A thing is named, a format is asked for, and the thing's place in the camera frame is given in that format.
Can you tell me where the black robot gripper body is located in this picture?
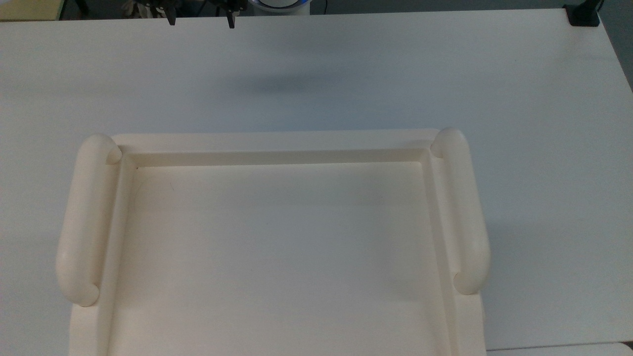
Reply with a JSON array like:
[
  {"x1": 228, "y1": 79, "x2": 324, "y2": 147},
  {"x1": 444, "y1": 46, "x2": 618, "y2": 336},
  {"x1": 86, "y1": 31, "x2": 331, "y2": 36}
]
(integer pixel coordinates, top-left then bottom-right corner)
[{"x1": 141, "y1": 0, "x2": 247, "y2": 13}]

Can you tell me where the cream plastic cabinet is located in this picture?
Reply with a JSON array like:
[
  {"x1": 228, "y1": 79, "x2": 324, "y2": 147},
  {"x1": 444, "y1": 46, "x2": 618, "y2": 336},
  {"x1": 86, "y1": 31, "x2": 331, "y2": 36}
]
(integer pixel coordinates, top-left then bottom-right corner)
[{"x1": 55, "y1": 127, "x2": 491, "y2": 356}]

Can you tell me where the yellow wooden board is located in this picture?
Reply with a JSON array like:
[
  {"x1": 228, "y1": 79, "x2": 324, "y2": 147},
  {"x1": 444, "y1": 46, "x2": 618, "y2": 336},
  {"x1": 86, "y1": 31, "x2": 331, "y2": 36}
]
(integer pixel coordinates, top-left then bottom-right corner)
[{"x1": 0, "y1": 0, "x2": 63, "y2": 21}]

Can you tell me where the cream rounded cabinet handle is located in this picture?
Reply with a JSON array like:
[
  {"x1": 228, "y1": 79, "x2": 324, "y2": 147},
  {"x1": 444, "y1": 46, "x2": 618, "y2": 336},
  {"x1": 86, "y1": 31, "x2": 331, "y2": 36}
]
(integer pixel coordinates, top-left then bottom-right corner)
[
  {"x1": 55, "y1": 133, "x2": 123, "y2": 308},
  {"x1": 430, "y1": 127, "x2": 491, "y2": 296}
]

